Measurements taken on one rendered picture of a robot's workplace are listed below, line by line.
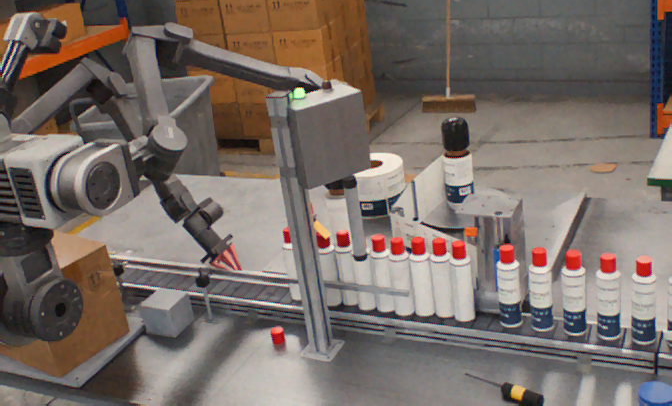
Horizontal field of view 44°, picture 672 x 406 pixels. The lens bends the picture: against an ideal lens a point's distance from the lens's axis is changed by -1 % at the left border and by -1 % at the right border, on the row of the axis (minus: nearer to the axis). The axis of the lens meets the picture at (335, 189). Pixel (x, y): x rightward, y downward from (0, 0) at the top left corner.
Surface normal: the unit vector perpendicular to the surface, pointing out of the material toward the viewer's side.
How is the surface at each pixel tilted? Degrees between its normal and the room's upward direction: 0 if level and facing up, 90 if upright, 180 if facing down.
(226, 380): 0
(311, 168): 90
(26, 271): 90
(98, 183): 90
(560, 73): 90
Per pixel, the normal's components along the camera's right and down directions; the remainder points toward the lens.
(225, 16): -0.40, 0.40
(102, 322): 0.80, 0.12
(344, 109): 0.48, 0.27
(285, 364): -0.14, -0.91
